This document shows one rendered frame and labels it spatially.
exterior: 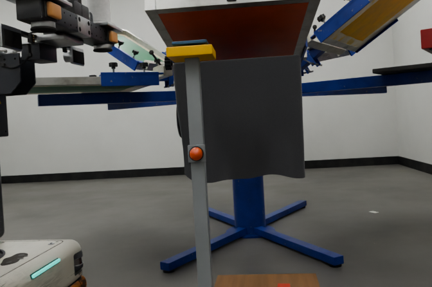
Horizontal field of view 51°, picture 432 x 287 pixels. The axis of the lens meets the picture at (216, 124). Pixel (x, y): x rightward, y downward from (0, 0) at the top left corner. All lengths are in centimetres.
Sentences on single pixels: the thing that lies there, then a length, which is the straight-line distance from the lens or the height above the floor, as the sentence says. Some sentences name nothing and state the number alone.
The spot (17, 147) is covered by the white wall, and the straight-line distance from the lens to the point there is 705.
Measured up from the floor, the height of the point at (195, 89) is 83.
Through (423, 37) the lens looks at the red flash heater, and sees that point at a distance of 234.
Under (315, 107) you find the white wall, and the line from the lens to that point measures 627.
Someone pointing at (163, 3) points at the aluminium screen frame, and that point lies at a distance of 156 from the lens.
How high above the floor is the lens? 74
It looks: 1 degrees down
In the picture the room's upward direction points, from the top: 3 degrees counter-clockwise
